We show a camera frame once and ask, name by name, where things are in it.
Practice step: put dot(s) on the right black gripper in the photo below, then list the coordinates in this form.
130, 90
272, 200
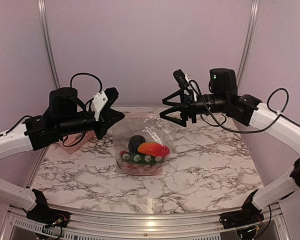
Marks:
188, 109

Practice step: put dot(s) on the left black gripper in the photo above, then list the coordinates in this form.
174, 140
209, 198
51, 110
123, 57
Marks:
108, 117

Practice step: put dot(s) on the clear zip top bag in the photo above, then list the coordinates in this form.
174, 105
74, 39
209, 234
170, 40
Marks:
153, 129

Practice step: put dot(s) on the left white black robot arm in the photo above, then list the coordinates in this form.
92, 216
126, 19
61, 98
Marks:
13, 141

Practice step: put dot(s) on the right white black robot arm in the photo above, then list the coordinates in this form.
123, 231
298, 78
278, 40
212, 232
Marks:
254, 113

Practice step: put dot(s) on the dark fake avocado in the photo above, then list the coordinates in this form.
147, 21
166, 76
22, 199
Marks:
134, 142

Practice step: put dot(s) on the green fake cucumber slices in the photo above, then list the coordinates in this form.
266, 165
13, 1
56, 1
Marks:
140, 159

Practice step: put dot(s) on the pink plastic basket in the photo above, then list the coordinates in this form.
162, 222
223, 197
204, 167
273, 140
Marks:
73, 142

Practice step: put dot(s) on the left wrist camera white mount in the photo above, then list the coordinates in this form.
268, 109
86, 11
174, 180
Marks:
103, 99

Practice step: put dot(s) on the right aluminium frame post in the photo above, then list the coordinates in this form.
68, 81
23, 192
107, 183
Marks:
247, 47

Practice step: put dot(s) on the aluminium frame post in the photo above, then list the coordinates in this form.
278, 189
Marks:
247, 47
42, 10

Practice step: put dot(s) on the front aluminium rail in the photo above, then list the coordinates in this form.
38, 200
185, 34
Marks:
98, 225

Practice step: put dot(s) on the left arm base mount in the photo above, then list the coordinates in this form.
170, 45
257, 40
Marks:
49, 216

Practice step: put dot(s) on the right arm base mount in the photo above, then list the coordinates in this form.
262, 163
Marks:
239, 218

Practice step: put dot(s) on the left aluminium frame post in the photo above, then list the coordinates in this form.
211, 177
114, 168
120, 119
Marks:
42, 10

